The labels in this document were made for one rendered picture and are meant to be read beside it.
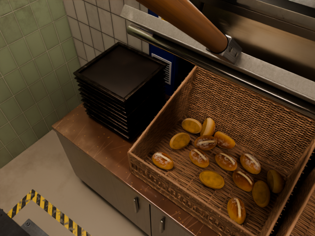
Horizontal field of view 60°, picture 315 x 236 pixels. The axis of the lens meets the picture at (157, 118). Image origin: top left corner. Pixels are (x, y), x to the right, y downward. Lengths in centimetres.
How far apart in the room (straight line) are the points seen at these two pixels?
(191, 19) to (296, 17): 71
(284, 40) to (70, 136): 97
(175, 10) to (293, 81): 30
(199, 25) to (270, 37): 75
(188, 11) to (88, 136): 107
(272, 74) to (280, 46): 54
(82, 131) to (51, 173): 68
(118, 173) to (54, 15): 104
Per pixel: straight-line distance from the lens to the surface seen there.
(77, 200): 182
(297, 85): 52
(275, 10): 101
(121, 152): 123
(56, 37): 185
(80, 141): 131
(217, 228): 106
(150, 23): 62
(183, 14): 29
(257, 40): 108
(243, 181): 114
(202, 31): 35
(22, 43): 174
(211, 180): 111
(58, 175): 194
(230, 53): 48
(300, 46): 105
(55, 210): 183
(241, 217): 108
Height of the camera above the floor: 160
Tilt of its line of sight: 49 degrees down
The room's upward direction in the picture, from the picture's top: straight up
